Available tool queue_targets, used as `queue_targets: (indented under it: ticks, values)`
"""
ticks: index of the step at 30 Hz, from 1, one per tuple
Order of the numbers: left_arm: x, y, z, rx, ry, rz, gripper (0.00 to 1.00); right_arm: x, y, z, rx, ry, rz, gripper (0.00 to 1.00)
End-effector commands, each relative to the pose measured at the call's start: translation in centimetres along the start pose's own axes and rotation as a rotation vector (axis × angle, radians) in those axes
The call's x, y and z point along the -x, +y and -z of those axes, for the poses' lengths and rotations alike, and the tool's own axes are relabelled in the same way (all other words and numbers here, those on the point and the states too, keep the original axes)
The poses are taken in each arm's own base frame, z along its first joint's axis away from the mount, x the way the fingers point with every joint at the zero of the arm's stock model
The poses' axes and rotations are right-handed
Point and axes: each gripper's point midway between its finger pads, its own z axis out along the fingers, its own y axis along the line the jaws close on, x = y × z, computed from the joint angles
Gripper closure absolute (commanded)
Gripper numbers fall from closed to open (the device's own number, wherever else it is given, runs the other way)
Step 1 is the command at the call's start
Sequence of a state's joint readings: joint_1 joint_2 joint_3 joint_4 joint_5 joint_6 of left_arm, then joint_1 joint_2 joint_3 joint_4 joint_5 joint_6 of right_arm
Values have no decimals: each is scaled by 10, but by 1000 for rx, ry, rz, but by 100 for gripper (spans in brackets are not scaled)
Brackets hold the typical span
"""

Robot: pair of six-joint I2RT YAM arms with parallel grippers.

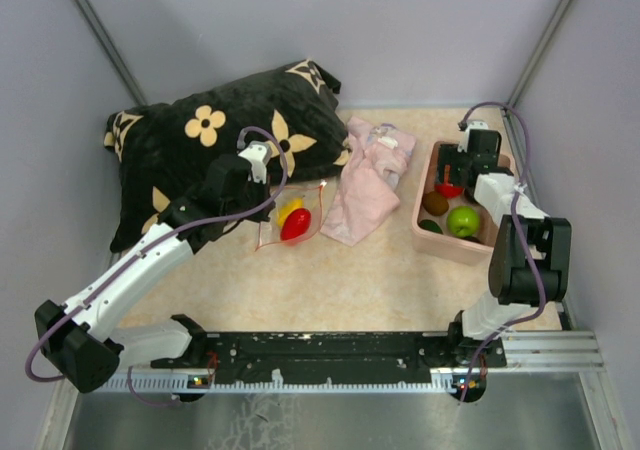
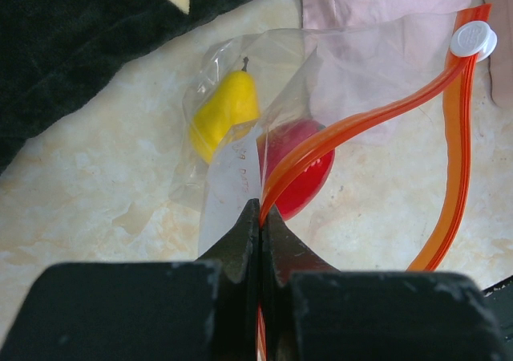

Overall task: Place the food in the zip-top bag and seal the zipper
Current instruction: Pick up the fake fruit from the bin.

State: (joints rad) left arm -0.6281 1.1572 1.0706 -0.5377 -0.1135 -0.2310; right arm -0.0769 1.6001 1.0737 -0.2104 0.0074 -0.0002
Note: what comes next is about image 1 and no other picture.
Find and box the red apple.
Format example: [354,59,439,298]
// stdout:
[434,183,464,199]

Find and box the yellow pear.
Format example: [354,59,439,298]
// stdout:
[277,198,304,227]

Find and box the brown kiwi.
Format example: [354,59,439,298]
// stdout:
[421,191,449,217]

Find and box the clear zip bag orange zipper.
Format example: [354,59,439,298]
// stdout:
[256,180,327,250]

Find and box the red yellow mango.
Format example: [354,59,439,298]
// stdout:
[280,208,312,241]

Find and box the dark brown fruit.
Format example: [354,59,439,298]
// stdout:
[464,196,484,244]

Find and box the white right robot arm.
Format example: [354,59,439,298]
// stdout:
[435,122,572,366]

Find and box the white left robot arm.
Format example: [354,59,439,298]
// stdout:
[35,143,274,393]

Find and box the green apple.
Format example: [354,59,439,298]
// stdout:
[446,206,481,238]

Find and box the black flower-pattern pillow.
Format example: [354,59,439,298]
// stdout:
[103,59,350,253]

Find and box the pink plastic bin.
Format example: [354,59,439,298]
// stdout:
[410,140,499,266]

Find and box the pink cloth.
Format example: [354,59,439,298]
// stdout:
[320,116,417,247]

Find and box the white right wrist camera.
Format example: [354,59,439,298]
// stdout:
[457,120,489,152]

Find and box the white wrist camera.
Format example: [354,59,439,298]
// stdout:
[239,141,272,184]
[457,120,489,152]

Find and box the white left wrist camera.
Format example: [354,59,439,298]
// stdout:
[239,141,272,184]

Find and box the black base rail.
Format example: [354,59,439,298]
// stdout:
[151,330,480,385]

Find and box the aluminium frame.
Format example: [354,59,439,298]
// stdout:
[34,0,621,450]

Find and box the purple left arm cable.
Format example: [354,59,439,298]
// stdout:
[24,125,290,409]

